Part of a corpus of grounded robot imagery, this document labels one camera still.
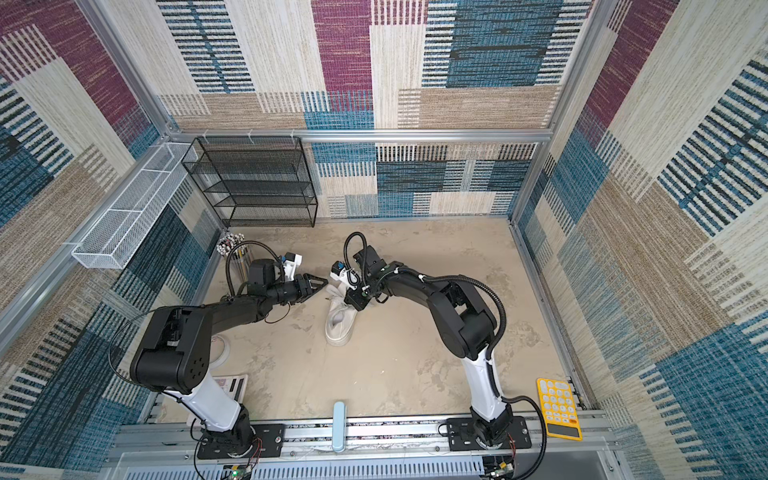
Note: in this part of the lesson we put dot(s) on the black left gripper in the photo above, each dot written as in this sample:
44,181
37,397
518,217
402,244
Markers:
308,291

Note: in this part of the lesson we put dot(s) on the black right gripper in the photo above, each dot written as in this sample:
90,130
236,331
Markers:
354,299

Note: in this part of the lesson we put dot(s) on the white canvas sneaker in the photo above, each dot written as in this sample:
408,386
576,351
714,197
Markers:
340,335

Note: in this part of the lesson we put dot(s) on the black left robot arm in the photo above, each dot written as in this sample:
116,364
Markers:
173,356

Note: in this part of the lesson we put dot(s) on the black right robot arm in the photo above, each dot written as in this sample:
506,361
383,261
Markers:
470,320

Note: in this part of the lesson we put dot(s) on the clear tube of coloured pencils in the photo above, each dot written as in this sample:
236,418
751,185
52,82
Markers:
240,259

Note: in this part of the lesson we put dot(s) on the pink white flat device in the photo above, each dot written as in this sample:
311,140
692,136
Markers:
233,385

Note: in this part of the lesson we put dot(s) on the yellow calculator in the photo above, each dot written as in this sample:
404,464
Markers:
559,408

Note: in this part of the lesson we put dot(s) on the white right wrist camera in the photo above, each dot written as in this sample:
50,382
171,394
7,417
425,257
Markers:
344,275

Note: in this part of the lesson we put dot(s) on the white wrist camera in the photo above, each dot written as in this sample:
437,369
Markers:
290,263
344,275

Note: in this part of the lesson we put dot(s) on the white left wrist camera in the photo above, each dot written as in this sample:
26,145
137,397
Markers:
290,263

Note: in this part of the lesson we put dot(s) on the black wire mesh shelf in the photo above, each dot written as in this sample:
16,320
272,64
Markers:
254,181

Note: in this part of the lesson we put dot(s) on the light blue handle bar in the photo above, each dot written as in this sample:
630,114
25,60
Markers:
339,425

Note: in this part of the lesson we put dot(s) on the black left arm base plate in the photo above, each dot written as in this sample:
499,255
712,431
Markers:
265,441

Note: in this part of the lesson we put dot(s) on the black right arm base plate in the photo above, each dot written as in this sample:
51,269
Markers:
469,434

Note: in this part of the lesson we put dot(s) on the white wire mesh basket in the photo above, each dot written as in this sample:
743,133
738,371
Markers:
118,233

